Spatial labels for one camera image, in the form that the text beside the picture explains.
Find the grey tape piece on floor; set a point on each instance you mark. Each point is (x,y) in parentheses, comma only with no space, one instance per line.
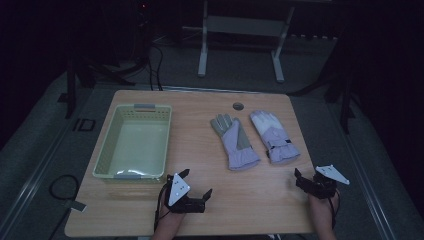
(78,206)

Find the lilac glove with white fingers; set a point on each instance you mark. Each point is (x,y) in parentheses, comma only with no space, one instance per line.
(276,141)

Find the pale green plastic basket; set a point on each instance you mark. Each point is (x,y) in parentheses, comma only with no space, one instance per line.
(140,146)

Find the lilac glove with grey palm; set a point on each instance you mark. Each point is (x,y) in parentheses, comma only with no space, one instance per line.
(238,151)

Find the person's left hand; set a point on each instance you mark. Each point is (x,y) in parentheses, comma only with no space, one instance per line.
(168,218)

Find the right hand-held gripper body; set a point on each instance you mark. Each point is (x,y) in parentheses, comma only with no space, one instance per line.
(321,181)

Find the black tripod stand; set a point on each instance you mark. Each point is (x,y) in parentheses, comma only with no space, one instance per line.
(86,70)

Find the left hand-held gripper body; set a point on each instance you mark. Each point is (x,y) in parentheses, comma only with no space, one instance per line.
(178,190)

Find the round grey table grommet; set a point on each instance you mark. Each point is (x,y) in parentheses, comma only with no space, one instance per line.
(238,106)

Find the black metal stand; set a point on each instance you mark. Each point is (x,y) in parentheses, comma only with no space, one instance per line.
(340,90)

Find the white metal desk frame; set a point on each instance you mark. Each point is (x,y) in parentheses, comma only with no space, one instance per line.
(245,26)

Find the person's right hand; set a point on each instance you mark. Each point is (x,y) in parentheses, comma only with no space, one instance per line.
(321,206)

